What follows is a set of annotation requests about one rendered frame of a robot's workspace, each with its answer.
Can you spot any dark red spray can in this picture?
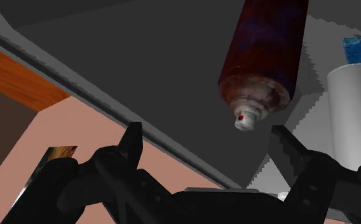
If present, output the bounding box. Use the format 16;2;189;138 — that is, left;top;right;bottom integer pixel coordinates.
218;0;310;132

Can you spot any white cylindrical container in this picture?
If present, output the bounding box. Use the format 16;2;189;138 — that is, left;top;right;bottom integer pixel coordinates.
326;62;361;172

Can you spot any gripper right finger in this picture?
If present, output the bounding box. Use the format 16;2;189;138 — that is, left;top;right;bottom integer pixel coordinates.
268;125;361;224

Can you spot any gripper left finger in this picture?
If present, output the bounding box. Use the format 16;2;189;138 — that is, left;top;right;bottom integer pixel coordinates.
1;122;181;224

